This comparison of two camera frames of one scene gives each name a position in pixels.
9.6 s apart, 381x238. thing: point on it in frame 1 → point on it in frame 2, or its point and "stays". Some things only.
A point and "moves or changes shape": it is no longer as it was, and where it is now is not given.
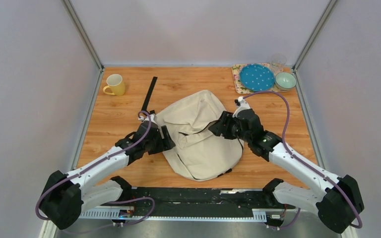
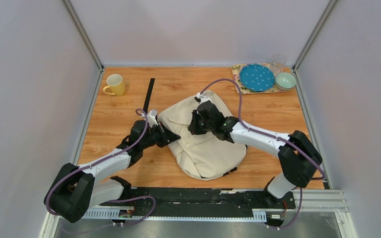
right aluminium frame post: [329, 8] stays
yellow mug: [115, 83] stays
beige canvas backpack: [198, 152] moves or changes shape
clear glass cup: [278, 60] stays
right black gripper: [218, 129] → [194, 127]
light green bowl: [285, 81] stays
